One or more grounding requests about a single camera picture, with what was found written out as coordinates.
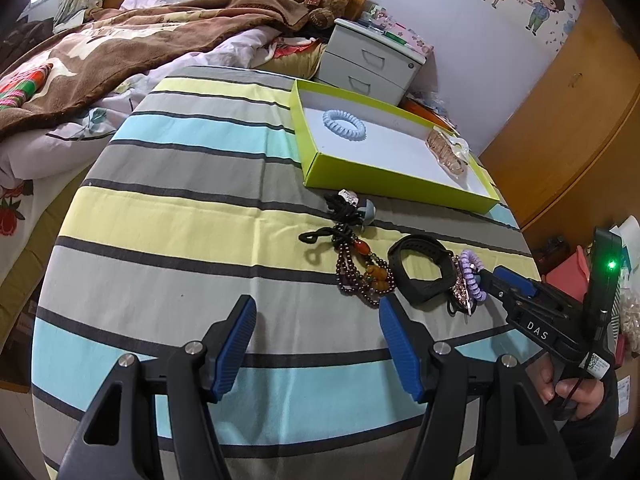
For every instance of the brown fleece blanket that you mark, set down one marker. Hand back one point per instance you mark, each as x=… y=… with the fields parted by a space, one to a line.
x=125 y=55

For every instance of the black wristband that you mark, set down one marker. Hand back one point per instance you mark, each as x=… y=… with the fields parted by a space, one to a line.
x=445 y=260

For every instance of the striped tablecloth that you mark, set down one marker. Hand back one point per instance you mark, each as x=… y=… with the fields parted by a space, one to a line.
x=200 y=220

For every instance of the green cardboard box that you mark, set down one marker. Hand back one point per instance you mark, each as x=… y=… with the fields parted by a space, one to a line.
x=390 y=135

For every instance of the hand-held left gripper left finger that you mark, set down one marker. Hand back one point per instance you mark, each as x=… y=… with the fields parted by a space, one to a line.
x=232 y=347

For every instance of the wooden wardrobe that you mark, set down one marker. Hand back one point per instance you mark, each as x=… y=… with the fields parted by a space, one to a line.
x=575 y=135

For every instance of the pink transparent hair claw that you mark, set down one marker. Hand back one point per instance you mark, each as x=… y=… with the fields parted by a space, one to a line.
x=445 y=152

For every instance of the yellow bed mattress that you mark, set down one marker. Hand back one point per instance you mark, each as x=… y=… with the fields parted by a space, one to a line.
x=295 y=62

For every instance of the red green plaid cloth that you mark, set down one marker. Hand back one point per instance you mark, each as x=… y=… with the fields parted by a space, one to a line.
x=20 y=90

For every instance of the grey drawer nightstand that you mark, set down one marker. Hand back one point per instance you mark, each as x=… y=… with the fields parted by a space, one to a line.
x=360 y=60

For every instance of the pink floral box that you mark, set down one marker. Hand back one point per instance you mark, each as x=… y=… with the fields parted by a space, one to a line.
x=415 y=40

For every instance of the person's right hand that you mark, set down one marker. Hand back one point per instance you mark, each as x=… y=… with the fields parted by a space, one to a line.
x=562 y=390

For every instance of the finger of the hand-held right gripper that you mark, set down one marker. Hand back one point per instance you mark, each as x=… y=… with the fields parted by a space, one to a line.
x=515 y=281
x=492 y=287

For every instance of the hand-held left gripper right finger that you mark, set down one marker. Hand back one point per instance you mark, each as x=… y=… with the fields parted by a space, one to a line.
x=400 y=350

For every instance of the orange box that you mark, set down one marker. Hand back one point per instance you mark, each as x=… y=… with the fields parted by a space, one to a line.
x=415 y=107

